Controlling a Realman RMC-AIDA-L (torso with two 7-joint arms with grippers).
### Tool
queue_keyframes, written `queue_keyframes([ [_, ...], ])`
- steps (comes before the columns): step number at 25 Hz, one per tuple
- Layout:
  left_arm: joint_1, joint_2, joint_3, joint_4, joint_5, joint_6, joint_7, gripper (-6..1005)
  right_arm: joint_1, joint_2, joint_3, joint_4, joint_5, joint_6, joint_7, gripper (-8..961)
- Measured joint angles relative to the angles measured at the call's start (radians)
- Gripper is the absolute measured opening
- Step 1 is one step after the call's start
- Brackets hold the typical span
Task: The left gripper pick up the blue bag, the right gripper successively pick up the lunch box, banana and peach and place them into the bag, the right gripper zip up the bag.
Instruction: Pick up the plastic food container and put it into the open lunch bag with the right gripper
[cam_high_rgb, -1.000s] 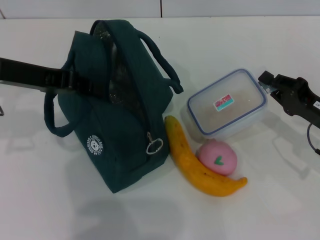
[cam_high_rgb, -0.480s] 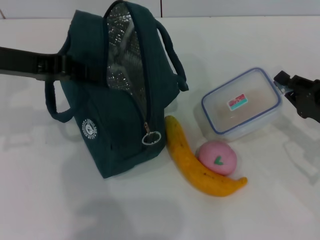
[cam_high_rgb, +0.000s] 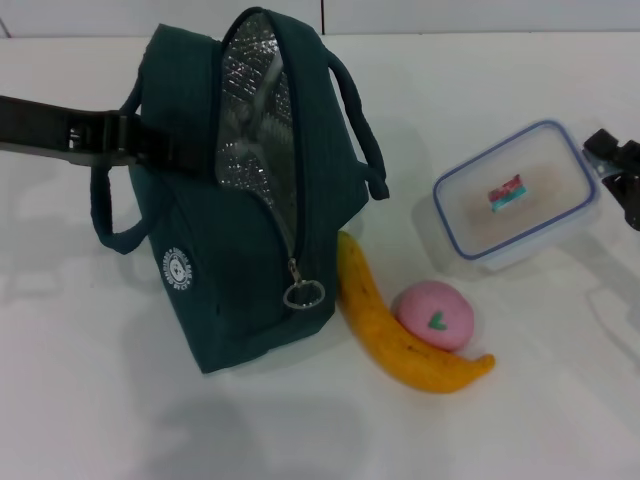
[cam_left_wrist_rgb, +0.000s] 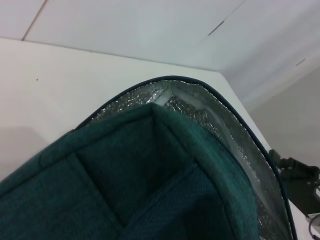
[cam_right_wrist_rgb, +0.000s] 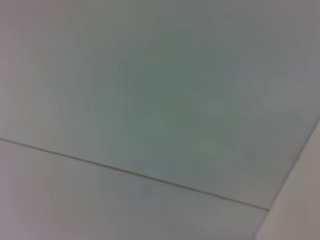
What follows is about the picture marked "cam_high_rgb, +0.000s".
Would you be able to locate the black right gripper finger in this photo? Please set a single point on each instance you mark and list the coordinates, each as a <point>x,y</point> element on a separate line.
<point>617,152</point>
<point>630,200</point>

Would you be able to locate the pink peach toy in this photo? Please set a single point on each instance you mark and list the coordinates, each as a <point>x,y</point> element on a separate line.
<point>430,305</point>

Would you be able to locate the yellow banana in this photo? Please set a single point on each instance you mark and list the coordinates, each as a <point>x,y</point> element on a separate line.
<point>370,320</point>

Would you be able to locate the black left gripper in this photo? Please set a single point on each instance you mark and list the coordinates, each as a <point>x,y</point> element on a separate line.
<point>50,130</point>

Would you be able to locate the dark teal insulated lunch bag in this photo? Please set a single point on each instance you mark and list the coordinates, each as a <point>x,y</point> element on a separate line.
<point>240,250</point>

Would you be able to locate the clear container with blue seal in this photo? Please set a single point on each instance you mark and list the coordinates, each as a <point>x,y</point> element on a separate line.
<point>475,215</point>

